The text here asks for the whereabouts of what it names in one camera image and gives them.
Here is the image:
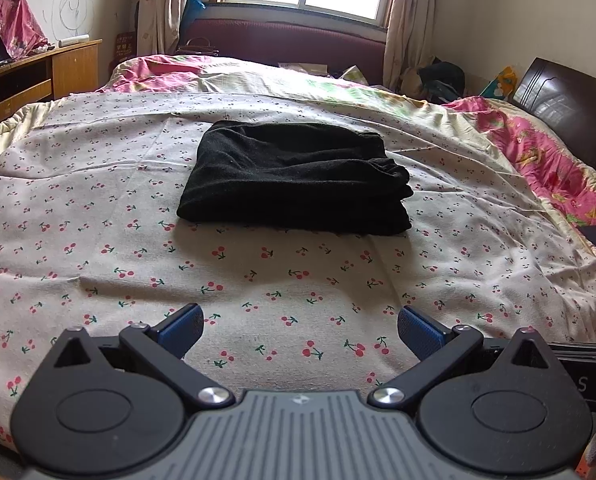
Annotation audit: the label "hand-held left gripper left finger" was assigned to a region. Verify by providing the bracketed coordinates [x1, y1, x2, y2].
[52, 304, 234, 409]

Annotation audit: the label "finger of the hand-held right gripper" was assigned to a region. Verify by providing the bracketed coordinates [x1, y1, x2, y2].
[548, 342, 596, 357]

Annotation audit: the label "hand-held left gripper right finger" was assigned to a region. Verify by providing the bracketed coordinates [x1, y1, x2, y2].
[368, 306, 555, 409]

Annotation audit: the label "black pants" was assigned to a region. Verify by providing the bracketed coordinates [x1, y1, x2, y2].
[177, 120, 413, 237]

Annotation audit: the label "cherry print bed sheet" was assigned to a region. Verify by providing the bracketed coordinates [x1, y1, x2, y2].
[0, 87, 596, 461]

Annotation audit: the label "pink floral quilt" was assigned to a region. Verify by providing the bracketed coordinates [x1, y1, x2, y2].
[0, 54, 596, 281]

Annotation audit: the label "dark wooden headboard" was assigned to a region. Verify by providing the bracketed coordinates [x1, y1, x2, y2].
[513, 57, 596, 161]

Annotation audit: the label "black bag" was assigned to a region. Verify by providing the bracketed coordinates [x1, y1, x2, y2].
[418, 60, 466, 103]

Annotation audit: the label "colourful cartoon bag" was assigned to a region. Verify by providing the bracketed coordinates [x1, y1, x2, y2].
[480, 65, 519, 101]

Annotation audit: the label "green white plastic bag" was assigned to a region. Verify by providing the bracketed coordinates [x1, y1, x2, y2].
[340, 65, 371, 86]

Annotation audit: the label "brown handbag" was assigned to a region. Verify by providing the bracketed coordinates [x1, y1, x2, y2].
[178, 37, 219, 58]

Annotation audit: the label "wooden bedside desk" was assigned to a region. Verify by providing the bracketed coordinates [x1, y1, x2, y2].
[0, 39, 104, 131]

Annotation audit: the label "papers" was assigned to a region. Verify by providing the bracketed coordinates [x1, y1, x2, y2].
[278, 62, 329, 78]

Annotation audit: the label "red box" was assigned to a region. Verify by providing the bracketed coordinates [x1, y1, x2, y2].
[113, 32, 138, 66]

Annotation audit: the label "dark red headboard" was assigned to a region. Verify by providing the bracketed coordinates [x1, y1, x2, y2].
[180, 19, 389, 86]

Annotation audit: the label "beige patterned curtain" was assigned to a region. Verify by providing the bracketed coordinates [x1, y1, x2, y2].
[135, 0, 199, 58]
[383, 0, 441, 91]

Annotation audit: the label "pink cloth cover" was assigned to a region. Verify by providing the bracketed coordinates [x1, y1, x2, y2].
[0, 0, 49, 58]

